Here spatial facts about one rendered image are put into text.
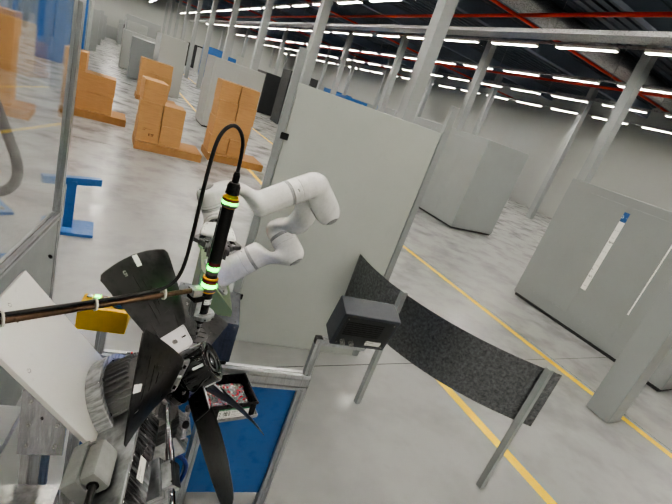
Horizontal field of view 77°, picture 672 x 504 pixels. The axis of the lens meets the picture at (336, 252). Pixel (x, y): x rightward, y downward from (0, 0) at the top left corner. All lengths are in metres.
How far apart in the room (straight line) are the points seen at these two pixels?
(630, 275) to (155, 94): 8.04
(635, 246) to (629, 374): 2.36
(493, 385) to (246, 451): 1.54
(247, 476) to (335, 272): 1.66
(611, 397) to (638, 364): 0.42
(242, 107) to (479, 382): 7.65
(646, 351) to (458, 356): 2.43
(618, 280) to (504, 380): 4.23
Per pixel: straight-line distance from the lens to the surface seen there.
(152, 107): 8.70
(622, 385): 5.03
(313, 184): 1.48
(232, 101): 9.31
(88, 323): 1.72
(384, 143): 3.13
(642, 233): 6.86
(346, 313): 1.71
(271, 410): 2.05
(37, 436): 1.35
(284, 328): 3.53
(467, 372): 2.89
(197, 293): 1.21
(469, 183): 10.75
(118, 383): 1.27
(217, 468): 1.24
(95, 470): 1.07
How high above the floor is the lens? 1.99
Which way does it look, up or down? 19 degrees down
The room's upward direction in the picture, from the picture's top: 20 degrees clockwise
